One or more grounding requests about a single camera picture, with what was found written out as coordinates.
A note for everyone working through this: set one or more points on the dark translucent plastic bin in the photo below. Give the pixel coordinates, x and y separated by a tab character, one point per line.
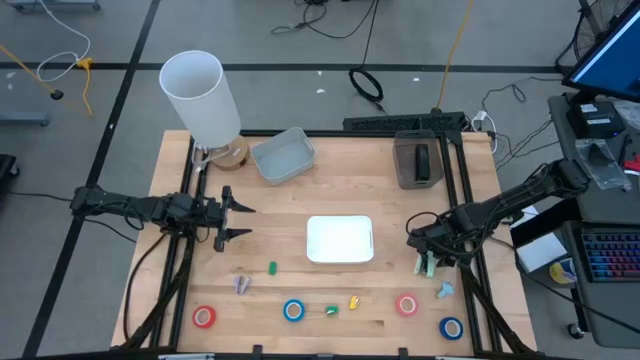
405	165

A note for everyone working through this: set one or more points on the yellow mini stapler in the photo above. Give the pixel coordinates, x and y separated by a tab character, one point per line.
354	302

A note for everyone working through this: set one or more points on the black mini computer box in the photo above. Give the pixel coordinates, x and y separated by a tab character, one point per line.
595	120

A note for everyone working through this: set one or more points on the black stapler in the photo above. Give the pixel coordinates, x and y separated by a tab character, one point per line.
423	162

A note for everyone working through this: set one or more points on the white power adapter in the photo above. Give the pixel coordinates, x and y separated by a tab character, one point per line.
480	116

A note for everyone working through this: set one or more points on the mint green stapler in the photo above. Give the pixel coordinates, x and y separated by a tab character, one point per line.
418	267

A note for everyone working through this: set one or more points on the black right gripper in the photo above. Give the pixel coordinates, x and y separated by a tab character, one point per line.
432	242

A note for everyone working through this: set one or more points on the light grey plastic bin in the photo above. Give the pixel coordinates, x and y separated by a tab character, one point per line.
282	157

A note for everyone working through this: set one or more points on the purple staple remover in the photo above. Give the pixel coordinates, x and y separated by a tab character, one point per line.
242	285

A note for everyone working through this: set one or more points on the green mini stapler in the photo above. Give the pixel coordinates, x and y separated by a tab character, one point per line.
272	268

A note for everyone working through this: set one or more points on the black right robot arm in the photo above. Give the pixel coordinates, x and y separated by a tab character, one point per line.
500	205

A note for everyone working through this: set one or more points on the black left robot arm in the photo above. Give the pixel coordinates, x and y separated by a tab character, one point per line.
125	207

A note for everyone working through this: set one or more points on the white shade wooden base lamp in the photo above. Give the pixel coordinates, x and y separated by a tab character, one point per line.
200	100

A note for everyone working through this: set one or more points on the dark blue tape roll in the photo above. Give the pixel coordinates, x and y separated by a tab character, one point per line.
443	328

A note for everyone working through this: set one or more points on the grey computer desk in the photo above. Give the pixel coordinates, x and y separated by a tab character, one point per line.
600	210

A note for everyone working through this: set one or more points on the black perforated bar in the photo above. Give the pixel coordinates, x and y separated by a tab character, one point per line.
400	122

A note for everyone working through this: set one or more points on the grey stand foot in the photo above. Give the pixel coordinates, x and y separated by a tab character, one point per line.
50	5
22	119

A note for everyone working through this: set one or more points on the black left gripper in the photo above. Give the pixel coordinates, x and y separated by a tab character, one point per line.
217	220

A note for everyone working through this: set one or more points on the pink tape roll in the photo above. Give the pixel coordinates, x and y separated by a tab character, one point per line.
398	305

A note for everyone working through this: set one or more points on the pale blue staple remover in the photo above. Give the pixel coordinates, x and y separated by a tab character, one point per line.
446	289

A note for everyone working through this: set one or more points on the red hand tool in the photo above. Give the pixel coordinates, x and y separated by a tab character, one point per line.
634	164

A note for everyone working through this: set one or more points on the white plastic bin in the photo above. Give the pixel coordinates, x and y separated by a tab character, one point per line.
340	239

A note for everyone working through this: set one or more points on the black computer monitor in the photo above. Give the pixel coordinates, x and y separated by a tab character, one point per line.
615	65

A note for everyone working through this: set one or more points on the light blue tape roll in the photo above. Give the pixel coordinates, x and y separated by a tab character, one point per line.
286	310

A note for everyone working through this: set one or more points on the white cardboard box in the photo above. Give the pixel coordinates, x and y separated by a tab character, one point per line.
540	252

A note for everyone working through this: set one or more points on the backlit rainbow keyboard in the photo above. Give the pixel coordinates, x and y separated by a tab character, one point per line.
612	255

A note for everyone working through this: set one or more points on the clear plastic bag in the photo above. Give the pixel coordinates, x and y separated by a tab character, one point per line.
607	165

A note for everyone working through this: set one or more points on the red tape roll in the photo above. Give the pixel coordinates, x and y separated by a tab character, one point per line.
196	317

